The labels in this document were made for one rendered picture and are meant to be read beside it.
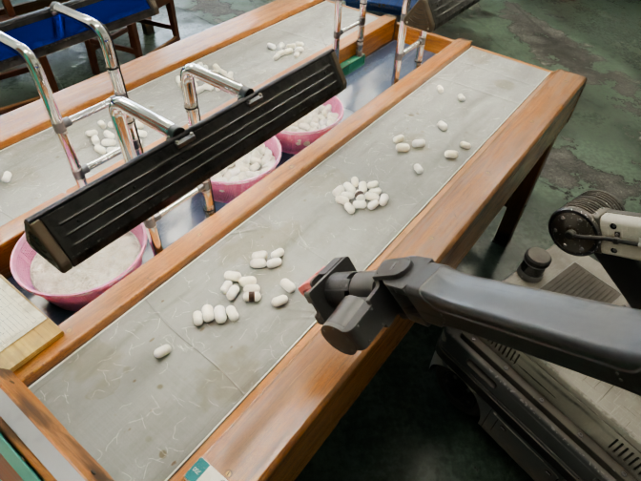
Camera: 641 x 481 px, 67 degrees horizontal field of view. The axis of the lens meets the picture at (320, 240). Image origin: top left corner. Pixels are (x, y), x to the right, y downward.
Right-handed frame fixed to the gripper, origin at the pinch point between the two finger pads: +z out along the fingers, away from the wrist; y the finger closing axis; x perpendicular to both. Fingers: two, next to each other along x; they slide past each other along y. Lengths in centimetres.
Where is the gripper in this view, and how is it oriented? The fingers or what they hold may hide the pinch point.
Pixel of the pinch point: (303, 290)
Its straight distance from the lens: 83.9
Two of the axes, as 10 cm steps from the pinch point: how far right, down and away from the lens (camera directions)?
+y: -6.2, 5.6, -5.6
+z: -6.3, 0.8, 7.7
